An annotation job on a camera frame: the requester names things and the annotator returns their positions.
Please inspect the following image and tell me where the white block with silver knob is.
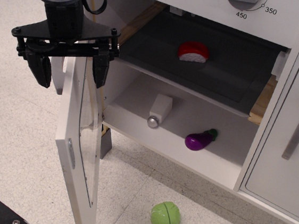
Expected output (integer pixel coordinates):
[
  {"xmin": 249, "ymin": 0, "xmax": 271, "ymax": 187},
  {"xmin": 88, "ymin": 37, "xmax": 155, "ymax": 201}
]
[{"xmin": 147, "ymin": 94, "xmax": 173, "ymax": 129}]

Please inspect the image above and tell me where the dark grey oven tray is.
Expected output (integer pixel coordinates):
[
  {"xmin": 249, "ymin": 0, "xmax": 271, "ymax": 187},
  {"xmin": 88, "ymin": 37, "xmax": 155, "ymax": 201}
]
[{"xmin": 120, "ymin": 11, "xmax": 285, "ymax": 116}]

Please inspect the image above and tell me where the green toy cabbage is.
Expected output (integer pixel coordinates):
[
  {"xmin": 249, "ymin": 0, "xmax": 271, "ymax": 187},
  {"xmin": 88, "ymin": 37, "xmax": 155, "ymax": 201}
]
[{"xmin": 150, "ymin": 201, "xmax": 181, "ymax": 224}]

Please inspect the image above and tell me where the grey cabinet leg foot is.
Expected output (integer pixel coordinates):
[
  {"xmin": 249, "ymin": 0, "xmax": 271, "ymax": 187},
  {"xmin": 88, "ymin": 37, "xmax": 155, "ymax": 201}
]
[{"xmin": 100, "ymin": 129, "xmax": 112, "ymax": 160}]

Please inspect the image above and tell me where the white right cabinet door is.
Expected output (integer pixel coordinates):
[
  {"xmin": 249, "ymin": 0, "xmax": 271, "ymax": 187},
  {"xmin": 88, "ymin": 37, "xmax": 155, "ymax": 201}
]
[{"xmin": 240, "ymin": 67, "xmax": 299, "ymax": 222}]

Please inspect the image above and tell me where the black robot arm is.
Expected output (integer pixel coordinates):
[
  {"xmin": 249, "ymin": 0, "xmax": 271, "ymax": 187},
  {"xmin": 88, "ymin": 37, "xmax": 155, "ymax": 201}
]
[{"xmin": 11, "ymin": 0, "xmax": 120, "ymax": 88}]

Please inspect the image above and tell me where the grey oven door handle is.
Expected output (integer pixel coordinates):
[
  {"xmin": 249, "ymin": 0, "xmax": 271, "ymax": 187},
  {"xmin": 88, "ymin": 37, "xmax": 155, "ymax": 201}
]
[{"xmin": 51, "ymin": 56, "xmax": 65, "ymax": 95}]

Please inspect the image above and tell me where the white toy kitchen cabinet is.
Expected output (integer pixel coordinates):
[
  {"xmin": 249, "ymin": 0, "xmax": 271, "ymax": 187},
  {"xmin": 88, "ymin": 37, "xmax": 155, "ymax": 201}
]
[{"xmin": 60, "ymin": 0, "xmax": 299, "ymax": 224}]

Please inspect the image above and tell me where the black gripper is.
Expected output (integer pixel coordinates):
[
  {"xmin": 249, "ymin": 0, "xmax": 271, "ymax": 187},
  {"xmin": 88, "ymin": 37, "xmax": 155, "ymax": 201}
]
[{"xmin": 11, "ymin": 3, "xmax": 120, "ymax": 88}]

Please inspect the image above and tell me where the red white toy sushi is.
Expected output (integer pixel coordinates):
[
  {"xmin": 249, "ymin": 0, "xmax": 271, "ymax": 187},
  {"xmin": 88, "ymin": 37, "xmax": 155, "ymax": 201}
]
[{"xmin": 177, "ymin": 41, "xmax": 210, "ymax": 63}]

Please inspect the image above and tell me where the purple toy eggplant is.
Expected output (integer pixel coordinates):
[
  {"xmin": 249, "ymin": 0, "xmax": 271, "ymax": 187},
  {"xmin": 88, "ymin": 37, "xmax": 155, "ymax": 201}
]
[{"xmin": 184, "ymin": 129, "xmax": 218, "ymax": 151}]

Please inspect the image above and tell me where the white oven door with window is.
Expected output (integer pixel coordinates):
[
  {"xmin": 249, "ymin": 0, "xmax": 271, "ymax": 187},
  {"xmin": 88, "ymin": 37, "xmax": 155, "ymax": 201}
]
[{"xmin": 55, "ymin": 57, "xmax": 102, "ymax": 224}]

